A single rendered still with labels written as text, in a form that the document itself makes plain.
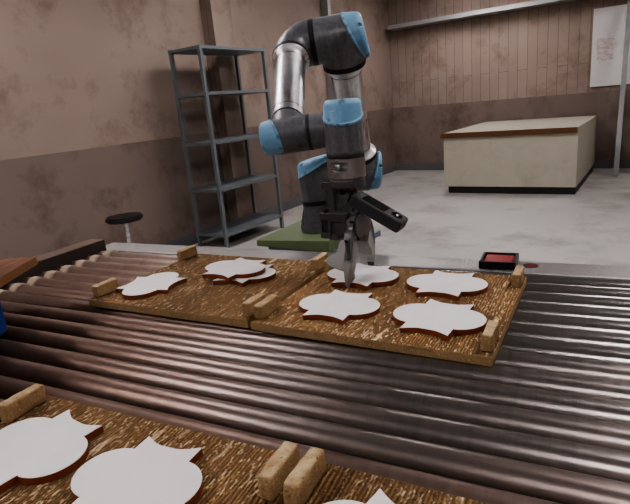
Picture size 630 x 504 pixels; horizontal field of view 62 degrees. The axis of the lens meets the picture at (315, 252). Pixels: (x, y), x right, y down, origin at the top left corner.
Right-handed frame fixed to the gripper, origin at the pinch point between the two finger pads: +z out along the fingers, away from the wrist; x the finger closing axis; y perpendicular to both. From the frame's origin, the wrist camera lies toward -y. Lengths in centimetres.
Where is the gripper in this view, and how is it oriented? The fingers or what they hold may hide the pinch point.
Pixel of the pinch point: (362, 275)
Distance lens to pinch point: 109.0
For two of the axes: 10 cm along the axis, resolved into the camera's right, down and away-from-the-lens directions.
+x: -4.8, 2.8, -8.4
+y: -8.8, -0.6, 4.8
